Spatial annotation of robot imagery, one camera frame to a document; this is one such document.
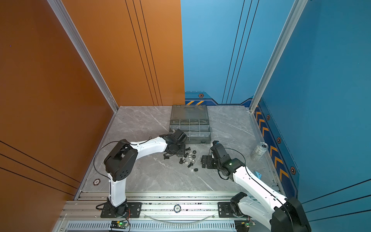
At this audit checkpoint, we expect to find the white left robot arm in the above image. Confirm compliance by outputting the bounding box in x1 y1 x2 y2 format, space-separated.
96 129 187 218

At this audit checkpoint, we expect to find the grey plastic organizer box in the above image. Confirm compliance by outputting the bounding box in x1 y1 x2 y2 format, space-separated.
169 105 211 144

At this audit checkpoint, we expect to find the right aluminium corner post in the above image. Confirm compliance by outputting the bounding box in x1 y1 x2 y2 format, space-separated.
249 0 308 113

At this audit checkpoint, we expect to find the aluminium corner post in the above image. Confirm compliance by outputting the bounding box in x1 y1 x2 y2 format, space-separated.
47 0 119 114
249 0 308 113

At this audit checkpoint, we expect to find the left aluminium corner post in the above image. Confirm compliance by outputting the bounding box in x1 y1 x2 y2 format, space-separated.
47 0 119 114

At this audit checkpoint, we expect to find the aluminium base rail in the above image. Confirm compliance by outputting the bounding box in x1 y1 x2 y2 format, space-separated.
54 190 271 232

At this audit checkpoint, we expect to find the green circuit board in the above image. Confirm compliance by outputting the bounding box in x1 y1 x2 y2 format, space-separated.
110 220 129 230

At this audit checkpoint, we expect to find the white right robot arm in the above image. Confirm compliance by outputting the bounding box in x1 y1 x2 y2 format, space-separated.
210 141 312 232

